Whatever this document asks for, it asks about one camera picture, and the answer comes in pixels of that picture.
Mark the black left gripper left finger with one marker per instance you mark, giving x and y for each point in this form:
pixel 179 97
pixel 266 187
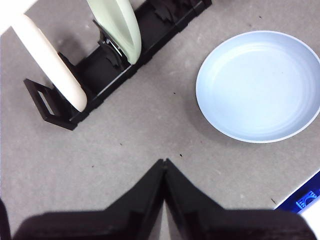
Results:
pixel 100 225

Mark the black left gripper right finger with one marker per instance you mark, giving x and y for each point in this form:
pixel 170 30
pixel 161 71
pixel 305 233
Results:
pixel 225 225

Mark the blue plate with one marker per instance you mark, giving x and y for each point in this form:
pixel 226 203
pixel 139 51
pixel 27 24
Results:
pixel 257 87

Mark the black plate rack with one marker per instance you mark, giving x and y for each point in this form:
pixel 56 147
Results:
pixel 100 72

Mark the cream plate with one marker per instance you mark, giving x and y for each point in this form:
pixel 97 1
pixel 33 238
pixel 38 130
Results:
pixel 57 67

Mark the light green plate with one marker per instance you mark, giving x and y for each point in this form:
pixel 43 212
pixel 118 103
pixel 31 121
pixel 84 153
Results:
pixel 122 27

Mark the blue printed board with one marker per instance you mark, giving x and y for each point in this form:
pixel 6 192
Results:
pixel 302 197

